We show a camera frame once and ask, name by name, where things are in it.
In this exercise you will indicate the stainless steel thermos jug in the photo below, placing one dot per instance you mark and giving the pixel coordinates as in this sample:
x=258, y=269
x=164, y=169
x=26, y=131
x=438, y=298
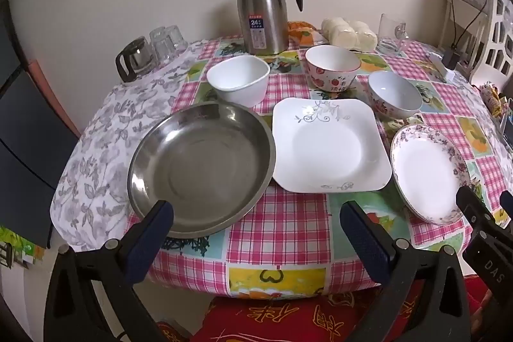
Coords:
x=262, y=5

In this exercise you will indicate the green printed bag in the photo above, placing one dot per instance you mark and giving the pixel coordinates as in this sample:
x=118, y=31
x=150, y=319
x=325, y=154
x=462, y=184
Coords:
x=20, y=246

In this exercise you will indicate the clear glass tumbler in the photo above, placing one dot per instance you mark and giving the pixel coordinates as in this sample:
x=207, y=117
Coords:
x=158, y=43
x=177, y=39

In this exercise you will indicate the stainless steel basin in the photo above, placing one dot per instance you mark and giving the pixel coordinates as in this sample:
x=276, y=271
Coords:
x=200, y=165

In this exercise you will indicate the white power strip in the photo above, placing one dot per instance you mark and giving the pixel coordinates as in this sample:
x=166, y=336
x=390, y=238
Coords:
x=439, y=67

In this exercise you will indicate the round floral rim plate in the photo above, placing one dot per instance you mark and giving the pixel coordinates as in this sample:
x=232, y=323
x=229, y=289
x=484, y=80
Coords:
x=427, y=173

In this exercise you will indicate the clear glass mug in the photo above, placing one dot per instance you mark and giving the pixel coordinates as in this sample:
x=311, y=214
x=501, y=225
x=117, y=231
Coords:
x=390, y=33

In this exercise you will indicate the grey floral table cloth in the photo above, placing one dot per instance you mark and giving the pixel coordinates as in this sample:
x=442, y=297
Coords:
x=104, y=149

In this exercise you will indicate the dark flat device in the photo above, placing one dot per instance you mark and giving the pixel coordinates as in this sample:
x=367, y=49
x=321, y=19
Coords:
x=508, y=125

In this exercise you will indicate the strawberry print bowl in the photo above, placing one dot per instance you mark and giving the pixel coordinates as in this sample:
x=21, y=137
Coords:
x=332, y=69

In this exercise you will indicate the red printed cushion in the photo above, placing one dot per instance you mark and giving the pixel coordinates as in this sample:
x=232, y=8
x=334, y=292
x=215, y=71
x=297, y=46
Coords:
x=280, y=318

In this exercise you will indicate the orange snack packet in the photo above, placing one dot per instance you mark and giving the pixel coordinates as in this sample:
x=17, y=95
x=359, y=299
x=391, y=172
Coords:
x=310, y=38
x=300, y=26

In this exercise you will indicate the white square plate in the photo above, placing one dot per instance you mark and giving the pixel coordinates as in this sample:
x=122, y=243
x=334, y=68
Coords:
x=328, y=149

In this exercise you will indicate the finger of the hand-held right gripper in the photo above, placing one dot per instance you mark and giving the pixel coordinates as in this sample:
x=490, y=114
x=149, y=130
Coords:
x=508, y=207
x=473, y=207

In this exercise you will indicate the colourful candy packet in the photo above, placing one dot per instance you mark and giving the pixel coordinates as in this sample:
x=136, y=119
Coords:
x=493, y=97

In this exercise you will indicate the black charger plug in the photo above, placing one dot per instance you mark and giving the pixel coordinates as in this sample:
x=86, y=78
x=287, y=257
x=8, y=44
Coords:
x=451, y=59

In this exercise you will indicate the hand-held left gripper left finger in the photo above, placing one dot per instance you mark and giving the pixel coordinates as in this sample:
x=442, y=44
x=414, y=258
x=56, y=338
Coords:
x=150, y=242

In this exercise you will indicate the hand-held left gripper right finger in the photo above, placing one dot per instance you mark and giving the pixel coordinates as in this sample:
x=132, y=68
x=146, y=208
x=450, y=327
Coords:
x=364, y=242

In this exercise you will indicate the dark cabinet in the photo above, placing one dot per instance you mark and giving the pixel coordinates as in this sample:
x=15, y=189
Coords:
x=24, y=125

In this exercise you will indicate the white lattice chair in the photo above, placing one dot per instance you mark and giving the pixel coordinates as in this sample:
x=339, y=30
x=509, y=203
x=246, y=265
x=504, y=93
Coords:
x=501, y=45

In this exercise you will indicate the pink checked tablecloth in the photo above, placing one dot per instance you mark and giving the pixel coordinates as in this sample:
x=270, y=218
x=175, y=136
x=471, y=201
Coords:
x=288, y=246

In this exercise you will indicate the bag of steamed buns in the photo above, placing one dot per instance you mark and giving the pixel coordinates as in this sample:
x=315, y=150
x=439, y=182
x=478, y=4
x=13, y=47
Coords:
x=348, y=32

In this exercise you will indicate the plain white bowl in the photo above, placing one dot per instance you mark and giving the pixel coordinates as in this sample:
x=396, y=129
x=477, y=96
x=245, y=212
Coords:
x=240, y=79

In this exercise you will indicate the cream wooden chair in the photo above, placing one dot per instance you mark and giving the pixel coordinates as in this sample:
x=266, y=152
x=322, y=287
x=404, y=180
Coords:
x=479, y=37

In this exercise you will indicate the floral bowl grey inside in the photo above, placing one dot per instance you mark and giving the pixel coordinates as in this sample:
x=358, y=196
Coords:
x=394, y=93

